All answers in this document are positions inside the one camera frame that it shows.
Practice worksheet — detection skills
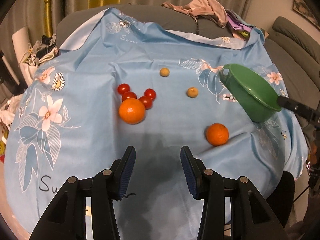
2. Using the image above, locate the small tan longan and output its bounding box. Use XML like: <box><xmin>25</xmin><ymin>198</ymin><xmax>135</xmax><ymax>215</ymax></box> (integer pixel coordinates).
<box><xmin>159</xmin><ymin>67</ymin><xmax>170</xmax><ymax>77</ymax></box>

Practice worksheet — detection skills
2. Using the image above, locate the cluttered side pile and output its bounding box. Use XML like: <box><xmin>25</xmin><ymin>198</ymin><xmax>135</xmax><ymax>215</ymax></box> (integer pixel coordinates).
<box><xmin>20</xmin><ymin>34</ymin><xmax>59</xmax><ymax>67</ymax></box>

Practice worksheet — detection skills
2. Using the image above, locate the cherry tomato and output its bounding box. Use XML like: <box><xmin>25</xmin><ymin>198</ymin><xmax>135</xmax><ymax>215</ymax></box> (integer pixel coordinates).
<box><xmin>117</xmin><ymin>83</ymin><xmax>131</xmax><ymax>95</ymax></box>
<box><xmin>144</xmin><ymin>88</ymin><xmax>156</xmax><ymax>101</ymax></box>
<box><xmin>139</xmin><ymin>96</ymin><xmax>153</xmax><ymax>110</ymax></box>
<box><xmin>121</xmin><ymin>91</ymin><xmax>137</xmax><ymax>101</ymax></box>

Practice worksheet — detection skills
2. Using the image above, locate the blue floral cloth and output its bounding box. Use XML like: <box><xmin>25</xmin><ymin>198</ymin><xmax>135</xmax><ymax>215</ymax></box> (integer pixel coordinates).
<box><xmin>4</xmin><ymin>8</ymin><xmax>308</xmax><ymax>239</ymax></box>

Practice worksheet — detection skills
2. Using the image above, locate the white paper roll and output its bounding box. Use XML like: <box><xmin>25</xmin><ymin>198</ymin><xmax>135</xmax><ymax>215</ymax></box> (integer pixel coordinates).
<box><xmin>12</xmin><ymin>27</ymin><xmax>33</xmax><ymax>86</ymax></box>

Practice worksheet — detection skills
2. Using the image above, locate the orange mandarin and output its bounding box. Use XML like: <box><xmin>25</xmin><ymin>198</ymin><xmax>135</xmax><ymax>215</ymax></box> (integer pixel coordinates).
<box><xmin>118</xmin><ymin>98</ymin><xmax>146</xmax><ymax>125</ymax></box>
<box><xmin>205</xmin><ymin>123</ymin><xmax>229</xmax><ymax>146</ymax></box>

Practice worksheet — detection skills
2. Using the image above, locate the pink crumpled clothing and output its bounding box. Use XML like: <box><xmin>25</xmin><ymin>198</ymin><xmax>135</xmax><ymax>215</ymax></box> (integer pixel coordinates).
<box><xmin>161</xmin><ymin>0</ymin><xmax>228</xmax><ymax>28</ymax></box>

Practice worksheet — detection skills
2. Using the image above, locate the green plastic bowl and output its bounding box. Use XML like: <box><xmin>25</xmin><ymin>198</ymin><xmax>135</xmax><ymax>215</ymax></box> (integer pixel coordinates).
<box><xmin>220</xmin><ymin>63</ymin><xmax>281</xmax><ymax>123</ymax></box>

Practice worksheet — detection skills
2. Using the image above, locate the framed wall picture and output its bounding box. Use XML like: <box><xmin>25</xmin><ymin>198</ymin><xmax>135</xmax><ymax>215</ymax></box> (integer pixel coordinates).
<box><xmin>292</xmin><ymin>0</ymin><xmax>319</xmax><ymax>29</ymax></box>

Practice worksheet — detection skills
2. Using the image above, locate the grey sofa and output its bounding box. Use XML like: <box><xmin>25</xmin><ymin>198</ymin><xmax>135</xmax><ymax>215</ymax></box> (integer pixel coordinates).
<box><xmin>55</xmin><ymin>3</ymin><xmax>320</xmax><ymax>120</ymax></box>

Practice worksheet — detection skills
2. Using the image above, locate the purple clothing pile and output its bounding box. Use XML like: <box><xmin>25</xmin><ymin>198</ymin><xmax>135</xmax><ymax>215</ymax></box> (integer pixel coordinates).
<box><xmin>226</xmin><ymin>9</ymin><xmax>255</xmax><ymax>41</ymax></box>

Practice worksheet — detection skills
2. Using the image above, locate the large tan longan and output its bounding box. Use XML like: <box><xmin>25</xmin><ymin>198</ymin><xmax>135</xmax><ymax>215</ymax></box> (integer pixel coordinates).
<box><xmin>187</xmin><ymin>87</ymin><xmax>199</xmax><ymax>98</ymax></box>

